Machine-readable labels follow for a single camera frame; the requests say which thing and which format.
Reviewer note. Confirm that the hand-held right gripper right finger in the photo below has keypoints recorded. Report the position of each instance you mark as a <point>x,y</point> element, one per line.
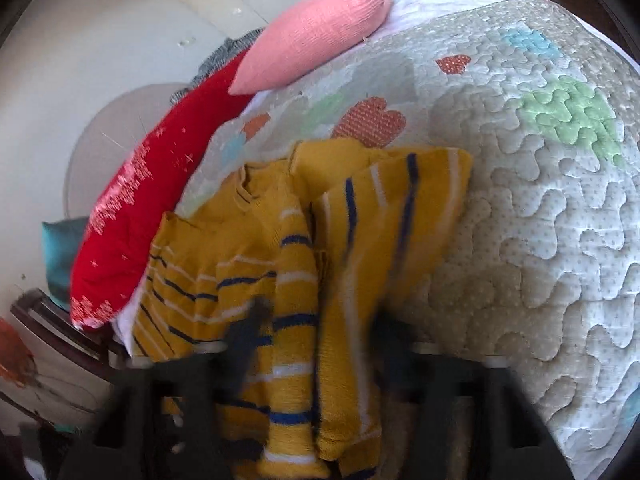
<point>400,350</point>

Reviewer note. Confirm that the orange cloth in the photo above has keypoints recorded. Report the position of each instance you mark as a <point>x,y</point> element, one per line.
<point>15,357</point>

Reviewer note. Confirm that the yellow striped knit sweater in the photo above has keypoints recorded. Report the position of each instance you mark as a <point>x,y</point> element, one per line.
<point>300,270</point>

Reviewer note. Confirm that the red blanket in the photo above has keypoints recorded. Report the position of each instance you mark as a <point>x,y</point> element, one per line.
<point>145,210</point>

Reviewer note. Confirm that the pink ribbed pillow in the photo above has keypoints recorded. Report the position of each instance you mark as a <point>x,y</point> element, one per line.
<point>305,35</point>

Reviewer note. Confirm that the grey knit cloth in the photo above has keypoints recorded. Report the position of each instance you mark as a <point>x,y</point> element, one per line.
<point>220,57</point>

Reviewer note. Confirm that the dark wooden chair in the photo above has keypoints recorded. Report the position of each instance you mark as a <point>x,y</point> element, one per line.
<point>60,322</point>

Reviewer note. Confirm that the quilted heart-print bedspread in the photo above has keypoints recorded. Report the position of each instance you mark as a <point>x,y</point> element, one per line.
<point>500,210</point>

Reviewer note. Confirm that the teal cushion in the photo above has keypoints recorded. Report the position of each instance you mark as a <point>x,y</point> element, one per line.
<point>62,255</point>

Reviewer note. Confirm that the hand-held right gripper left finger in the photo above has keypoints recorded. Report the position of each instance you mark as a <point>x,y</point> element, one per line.
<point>245,345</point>

